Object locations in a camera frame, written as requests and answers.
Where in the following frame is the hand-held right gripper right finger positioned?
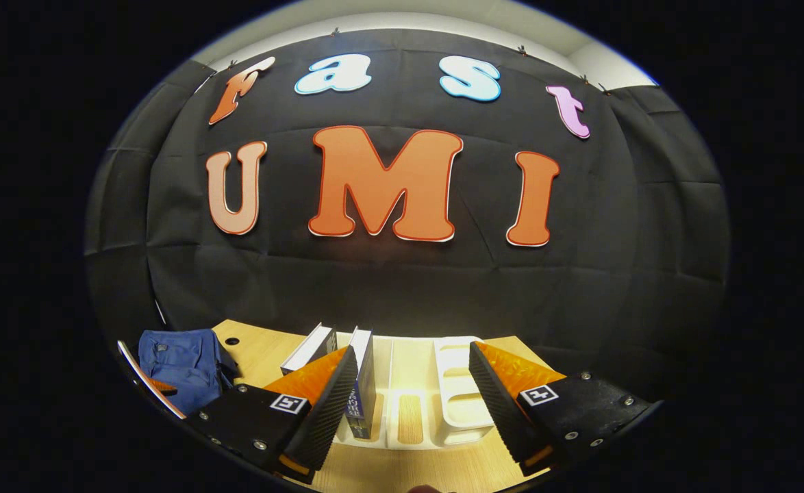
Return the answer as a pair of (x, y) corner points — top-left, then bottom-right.
(469, 340), (664, 478)

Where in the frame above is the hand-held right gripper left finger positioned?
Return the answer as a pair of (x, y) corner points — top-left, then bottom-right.
(186, 344), (360, 485)

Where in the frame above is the blue schoolbag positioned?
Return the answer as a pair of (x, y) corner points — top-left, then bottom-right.
(137, 329), (238, 416)

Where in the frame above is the white bookshelf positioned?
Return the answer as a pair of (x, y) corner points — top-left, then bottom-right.
(334, 334), (505, 451)

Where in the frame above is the blue cover book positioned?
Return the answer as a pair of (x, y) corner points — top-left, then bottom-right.
(345, 327), (377, 440)

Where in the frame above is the white cover book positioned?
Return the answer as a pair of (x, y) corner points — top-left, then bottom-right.
(280, 323), (338, 376)

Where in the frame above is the curved metal bar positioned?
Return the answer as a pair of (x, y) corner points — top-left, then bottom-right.
(116, 340), (188, 420)

